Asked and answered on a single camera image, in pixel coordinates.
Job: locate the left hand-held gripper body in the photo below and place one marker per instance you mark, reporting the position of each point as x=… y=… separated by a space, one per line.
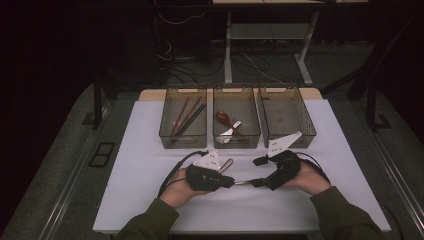
x=203 y=180

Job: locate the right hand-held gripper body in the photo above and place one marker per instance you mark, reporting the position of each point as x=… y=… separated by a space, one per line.
x=286 y=166

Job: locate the steel fork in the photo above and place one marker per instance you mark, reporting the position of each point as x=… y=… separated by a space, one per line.
x=245 y=182

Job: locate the steel table knife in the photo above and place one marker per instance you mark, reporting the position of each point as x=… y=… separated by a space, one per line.
x=228 y=163

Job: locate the white ceramic spoon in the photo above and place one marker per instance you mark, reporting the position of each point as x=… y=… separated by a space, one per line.
x=230 y=131

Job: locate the transparent grey storage bin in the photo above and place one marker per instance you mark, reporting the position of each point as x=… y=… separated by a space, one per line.
x=286 y=113
x=173 y=100
x=246 y=106

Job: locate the brown wooden spoon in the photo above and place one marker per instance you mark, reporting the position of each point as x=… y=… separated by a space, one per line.
x=222 y=117

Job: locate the black chopstick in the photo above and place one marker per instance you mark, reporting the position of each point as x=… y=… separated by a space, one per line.
x=191 y=117
x=195 y=118

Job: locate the brown wooden chopstick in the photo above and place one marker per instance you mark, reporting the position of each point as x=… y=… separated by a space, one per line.
x=180 y=115
x=191 y=111

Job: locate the person's right hand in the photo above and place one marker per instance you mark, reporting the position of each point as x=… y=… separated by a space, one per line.
x=310 y=181

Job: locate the person's left hand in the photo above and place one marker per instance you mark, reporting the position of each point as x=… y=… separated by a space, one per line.
x=176 y=193

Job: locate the white table cover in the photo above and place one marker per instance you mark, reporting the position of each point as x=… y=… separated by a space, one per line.
x=233 y=213

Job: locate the black metal stand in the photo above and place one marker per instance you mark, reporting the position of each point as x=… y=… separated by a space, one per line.
x=371 y=110
x=97 y=106

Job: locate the white metal desk frame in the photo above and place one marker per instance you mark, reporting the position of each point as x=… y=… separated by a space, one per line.
x=228 y=50

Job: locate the metal floor rail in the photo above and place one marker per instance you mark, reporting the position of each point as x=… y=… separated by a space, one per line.
x=67 y=193
x=401 y=186

